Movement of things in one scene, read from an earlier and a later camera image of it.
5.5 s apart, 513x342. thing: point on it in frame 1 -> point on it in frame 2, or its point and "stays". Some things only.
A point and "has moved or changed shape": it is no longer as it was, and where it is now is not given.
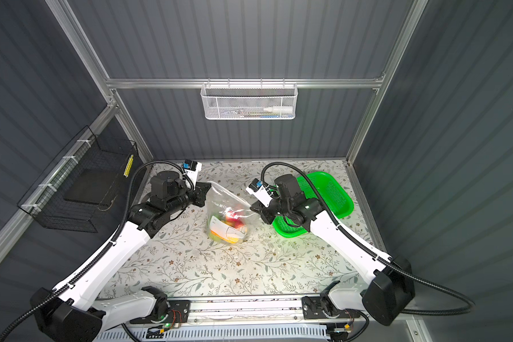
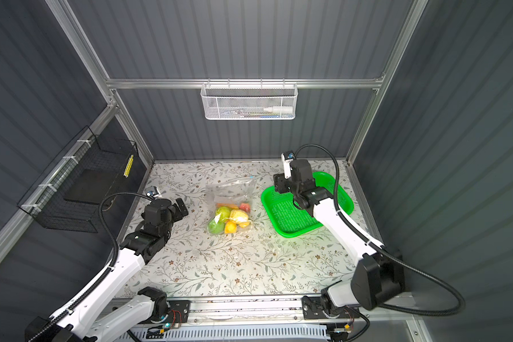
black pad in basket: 92,185 stays
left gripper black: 199,191 -> 174,213
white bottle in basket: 280,110 stays
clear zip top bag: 229,217 has moved or changed shape
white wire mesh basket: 249,101 stays
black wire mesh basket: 84,183 stays
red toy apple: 233,218 -> 245,206
